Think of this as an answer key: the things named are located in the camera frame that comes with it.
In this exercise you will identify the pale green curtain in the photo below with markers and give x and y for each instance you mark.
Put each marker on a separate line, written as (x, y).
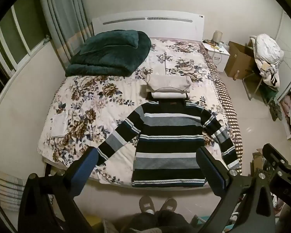
(63, 17)

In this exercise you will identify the folded white knit garment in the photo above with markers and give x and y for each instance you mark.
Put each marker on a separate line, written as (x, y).
(167, 95)

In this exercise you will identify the person's left shoe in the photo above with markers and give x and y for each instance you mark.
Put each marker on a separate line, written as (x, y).
(146, 203)

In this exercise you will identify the person's dark pants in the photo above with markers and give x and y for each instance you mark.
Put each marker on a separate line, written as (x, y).
(148, 223)

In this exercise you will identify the small table lamp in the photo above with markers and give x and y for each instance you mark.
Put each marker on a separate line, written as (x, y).
(217, 37)

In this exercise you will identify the small white cloth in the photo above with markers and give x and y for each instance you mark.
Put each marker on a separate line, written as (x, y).
(59, 125)

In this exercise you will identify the dark green pillow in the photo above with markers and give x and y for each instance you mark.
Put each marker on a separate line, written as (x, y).
(109, 42)

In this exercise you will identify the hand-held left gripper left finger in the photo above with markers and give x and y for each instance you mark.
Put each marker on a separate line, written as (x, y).
(83, 174)

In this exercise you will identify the metal frame chair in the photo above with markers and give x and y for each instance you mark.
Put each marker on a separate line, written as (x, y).
(259, 87)

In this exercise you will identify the dark green plush blanket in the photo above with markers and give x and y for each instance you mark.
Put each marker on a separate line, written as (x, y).
(106, 62)

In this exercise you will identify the dark striped knit sweater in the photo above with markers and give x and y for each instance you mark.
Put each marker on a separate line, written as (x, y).
(169, 150)

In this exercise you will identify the pair of dark slippers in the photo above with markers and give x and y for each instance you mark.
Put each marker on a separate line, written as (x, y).
(276, 111)

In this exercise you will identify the white bed headboard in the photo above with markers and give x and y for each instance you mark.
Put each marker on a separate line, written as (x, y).
(148, 28)

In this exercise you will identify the brown checked bed sheet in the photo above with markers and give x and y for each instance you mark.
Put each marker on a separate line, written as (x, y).
(226, 104)

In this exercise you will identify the window with white frame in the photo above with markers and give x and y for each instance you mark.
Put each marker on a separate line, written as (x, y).
(17, 41)

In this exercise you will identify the folded green striped blanket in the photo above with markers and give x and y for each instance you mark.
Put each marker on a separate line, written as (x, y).
(4, 189)

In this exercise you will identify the white nightstand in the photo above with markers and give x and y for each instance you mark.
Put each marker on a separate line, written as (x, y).
(220, 55)

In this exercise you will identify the floral bed sheet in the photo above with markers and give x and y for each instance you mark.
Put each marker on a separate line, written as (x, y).
(92, 94)

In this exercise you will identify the pile of white bedding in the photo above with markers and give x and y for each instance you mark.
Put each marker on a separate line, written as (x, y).
(268, 53)

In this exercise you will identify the large cardboard box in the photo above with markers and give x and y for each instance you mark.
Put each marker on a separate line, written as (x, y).
(240, 60)

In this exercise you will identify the person's shoe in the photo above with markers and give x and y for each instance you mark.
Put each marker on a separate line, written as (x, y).
(169, 205)
(146, 203)

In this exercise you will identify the person's right shoe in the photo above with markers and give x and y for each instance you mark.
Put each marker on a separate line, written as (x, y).
(169, 205)

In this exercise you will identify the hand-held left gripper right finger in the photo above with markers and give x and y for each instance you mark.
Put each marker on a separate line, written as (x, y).
(212, 174)

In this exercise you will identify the folded beige garment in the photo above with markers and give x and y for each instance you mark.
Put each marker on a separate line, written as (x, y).
(167, 82)

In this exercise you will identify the small cardboard box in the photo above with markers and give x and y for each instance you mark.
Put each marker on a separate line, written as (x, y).
(256, 161)

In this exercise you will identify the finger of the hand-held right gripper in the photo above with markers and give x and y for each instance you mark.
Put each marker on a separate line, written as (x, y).
(274, 154)

